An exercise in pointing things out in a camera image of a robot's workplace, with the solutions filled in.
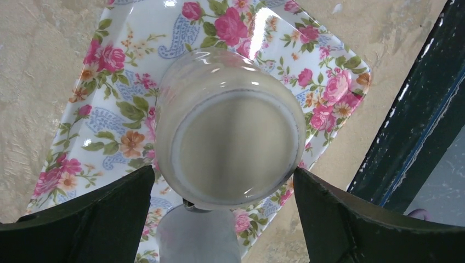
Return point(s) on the floral serving tray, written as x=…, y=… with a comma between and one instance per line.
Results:
x=107, y=129

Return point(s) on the light grey mug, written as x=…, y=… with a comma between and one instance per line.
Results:
x=191, y=236

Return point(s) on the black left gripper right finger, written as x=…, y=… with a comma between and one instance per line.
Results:
x=340, y=227

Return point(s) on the cream white mug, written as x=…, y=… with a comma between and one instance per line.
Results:
x=227, y=133

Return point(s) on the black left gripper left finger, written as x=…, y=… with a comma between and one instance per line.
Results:
x=104, y=225

